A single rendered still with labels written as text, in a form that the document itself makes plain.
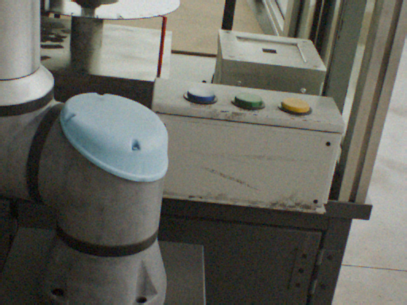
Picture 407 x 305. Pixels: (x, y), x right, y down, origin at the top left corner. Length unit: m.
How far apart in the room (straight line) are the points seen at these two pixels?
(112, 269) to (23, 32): 0.27
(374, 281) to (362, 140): 1.32
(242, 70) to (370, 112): 0.25
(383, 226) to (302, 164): 1.69
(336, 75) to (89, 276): 0.58
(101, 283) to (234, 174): 0.35
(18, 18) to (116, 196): 0.21
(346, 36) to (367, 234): 1.56
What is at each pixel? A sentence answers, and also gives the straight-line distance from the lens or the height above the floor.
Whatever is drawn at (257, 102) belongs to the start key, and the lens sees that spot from 1.09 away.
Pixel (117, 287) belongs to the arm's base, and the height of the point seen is 0.80.
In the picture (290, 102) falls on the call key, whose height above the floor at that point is 0.91.
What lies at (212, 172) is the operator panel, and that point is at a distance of 1.11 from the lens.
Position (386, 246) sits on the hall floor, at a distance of 2.66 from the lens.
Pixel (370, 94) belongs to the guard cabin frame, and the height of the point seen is 0.93.
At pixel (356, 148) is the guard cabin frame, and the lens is 1.17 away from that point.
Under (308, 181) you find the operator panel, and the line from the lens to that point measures 1.13.
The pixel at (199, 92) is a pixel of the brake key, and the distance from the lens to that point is 1.09.
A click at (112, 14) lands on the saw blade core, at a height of 0.95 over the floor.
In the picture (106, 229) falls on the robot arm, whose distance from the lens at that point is 0.80.
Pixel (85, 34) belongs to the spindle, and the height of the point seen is 0.88.
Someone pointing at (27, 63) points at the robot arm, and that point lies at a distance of 0.81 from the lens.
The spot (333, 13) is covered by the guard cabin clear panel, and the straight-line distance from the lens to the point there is 1.49.
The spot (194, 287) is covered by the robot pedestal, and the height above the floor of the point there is 0.75.
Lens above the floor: 1.29
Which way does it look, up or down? 25 degrees down
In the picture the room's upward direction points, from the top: 8 degrees clockwise
